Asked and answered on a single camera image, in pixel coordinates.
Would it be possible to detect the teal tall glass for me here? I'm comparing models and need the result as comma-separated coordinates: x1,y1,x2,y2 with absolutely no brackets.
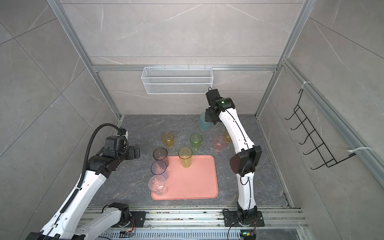
199,113,213,131

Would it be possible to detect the amber tall glass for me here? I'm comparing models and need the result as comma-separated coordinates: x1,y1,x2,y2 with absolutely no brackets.
224,130,232,144

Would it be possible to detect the green short glass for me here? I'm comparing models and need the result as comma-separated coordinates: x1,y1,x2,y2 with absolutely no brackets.
190,133,203,150

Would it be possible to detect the dark grey tall glass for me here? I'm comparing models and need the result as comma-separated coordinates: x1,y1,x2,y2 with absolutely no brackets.
153,148,169,167

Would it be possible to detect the blue tall glass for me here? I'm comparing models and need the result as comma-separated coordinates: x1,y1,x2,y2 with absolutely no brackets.
151,161,169,181

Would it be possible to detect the yellow short glass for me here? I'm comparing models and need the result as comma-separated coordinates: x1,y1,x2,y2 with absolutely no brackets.
162,132,175,148

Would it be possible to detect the clear short glass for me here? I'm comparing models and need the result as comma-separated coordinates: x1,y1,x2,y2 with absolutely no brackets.
148,175,167,196

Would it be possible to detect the green tall glass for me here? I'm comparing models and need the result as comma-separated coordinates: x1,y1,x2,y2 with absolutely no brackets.
178,147,193,168

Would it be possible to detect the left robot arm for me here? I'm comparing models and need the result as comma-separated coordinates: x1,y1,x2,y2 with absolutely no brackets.
27,135,140,240

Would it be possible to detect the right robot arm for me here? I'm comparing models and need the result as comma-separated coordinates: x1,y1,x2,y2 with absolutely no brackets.
205,87,262,226

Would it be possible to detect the pink plastic tray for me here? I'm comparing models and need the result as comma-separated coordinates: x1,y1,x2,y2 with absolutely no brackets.
151,155,219,201

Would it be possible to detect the pink short glass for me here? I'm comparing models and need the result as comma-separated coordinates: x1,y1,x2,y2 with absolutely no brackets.
213,136,226,152

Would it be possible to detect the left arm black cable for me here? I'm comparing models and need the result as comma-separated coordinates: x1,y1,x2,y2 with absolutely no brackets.
76,123,125,190

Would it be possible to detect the white wire mesh basket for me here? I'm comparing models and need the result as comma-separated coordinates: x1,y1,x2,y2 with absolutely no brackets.
141,67,214,95

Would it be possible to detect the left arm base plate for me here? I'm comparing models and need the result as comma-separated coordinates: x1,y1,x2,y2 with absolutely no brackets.
113,211,147,228

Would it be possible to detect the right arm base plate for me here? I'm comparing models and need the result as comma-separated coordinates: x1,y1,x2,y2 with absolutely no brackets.
222,209,265,227

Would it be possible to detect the black wire hook rack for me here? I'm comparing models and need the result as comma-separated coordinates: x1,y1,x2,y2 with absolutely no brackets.
285,89,356,171

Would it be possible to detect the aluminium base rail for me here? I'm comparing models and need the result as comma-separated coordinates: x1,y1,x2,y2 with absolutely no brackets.
79,208,313,240

